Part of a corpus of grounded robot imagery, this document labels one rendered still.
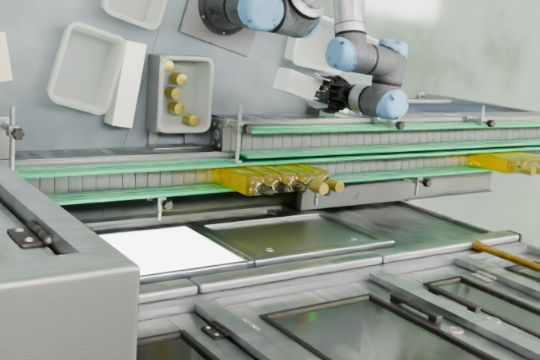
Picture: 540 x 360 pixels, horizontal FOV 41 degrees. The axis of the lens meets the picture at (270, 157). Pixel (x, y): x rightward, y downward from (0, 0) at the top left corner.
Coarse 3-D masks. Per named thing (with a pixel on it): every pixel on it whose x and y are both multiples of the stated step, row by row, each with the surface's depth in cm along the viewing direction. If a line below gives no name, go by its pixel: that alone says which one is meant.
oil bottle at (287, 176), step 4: (264, 168) 215; (268, 168) 214; (272, 168) 214; (276, 168) 215; (280, 168) 215; (276, 172) 210; (280, 172) 210; (284, 172) 210; (288, 172) 210; (292, 172) 211; (284, 176) 208; (288, 176) 208; (292, 176) 208; (296, 176) 209; (284, 180) 207; (288, 180) 207; (288, 184) 207
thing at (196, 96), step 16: (160, 64) 206; (176, 64) 216; (192, 64) 219; (208, 64) 215; (160, 80) 206; (192, 80) 220; (208, 80) 216; (160, 96) 207; (192, 96) 221; (208, 96) 216; (160, 112) 208; (192, 112) 222; (208, 112) 217; (160, 128) 209; (176, 128) 213; (192, 128) 216; (208, 128) 218
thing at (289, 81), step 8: (280, 72) 201; (288, 72) 198; (296, 72) 199; (280, 80) 200; (288, 80) 198; (296, 80) 199; (304, 80) 201; (312, 80) 203; (320, 80) 204; (280, 88) 200; (288, 88) 199; (296, 88) 200; (304, 88) 202; (312, 88) 203; (304, 96) 202; (312, 96) 204
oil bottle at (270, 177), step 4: (244, 168) 213; (248, 168) 212; (252, 168) 212; (256, 168) 212; (260, 168) 213; (256, 172) 208; (260, 172) 207; (264, 172) 208; (268, 172) 208; (272, 172) 209; (264, 176) 205; (268, 176) 204; (272, 176) 205; (276, 176) 205; (280, 176) 207; (268, 180) 204; (272, 180) 204; (276, 180) 204; (280, 180) 206; (268, 184) 204; (272, 184) 204; (276, 192) 206
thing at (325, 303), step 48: (432, 240) 221; (480, 240) 214; (144, 288) 156; (192, 288) 159; (240, 288) 166; (288, 288) 170; (336, 288) 176; (384, 288) 179; (432, 288) 177; (480, 288) 185; (528, 288) 183; (144, 336) 142; (192, 336) 144; (240, 336) 141; (288, 336) 147; (336, 336) 150; (384, 336) 152; (432, 336) 154; (480, 336) 155; (528, 336) 157
